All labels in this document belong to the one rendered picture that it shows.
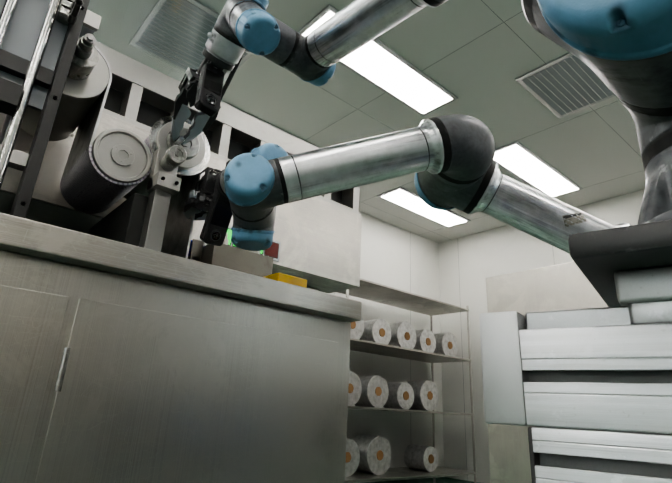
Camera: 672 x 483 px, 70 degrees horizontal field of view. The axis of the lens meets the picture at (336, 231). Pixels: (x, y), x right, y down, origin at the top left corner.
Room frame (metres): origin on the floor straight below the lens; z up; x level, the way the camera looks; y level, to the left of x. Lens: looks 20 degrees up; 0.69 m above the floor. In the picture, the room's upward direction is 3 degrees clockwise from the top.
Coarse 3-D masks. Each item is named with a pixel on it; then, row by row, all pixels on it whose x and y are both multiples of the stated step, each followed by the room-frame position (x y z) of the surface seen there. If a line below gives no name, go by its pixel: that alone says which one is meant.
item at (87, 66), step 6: (96, 54) 0.81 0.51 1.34; (72, 60) 0.78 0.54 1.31; (78, 60) 0.79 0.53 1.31; (84, 60) 0.80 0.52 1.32; (90, 60) 0.80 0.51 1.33; (96, 60) 0.81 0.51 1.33; (72, 66) 0.80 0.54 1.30; (78, 66) 0.80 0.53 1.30; (84, 66) 0.80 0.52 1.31; (90, 66) 0.81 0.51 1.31; (72, 72) 0.82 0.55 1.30; (78, 72) 0.82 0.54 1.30; (84, 72) 0.82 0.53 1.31; (90, 72) 0.84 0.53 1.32; (72, 78) 0.84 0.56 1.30; (78, 78) 0.84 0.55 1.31; (84, 78) 0.85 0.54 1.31
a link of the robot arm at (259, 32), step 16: (240, 16) 0.70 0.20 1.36; (256, 16) 0.68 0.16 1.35; (272, 16) 0.71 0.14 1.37; (240, 32) 0.71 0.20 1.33; (256, 32) 0.70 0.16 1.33; (272, 32) 0.71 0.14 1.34; (288, 32) 0.75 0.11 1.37; (256, 48) 0.73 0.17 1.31; (272, 48) 0.73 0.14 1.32; (288, 48) 0.76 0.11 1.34
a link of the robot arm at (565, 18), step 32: (544, 0) 0.26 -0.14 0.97; (576, 0) 0.25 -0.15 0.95; (608, 0) 0.23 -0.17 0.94; (640, 0) 0.23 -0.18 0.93; (544, 32) 0.32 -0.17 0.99; (576, 32) 0.26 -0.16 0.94; (608, 32) 0.25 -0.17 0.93; (640, 32) 0.24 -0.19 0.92; (608, 64) 0.28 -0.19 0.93; (640, 64) 0.27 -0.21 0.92; (640, 96) 0.31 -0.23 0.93
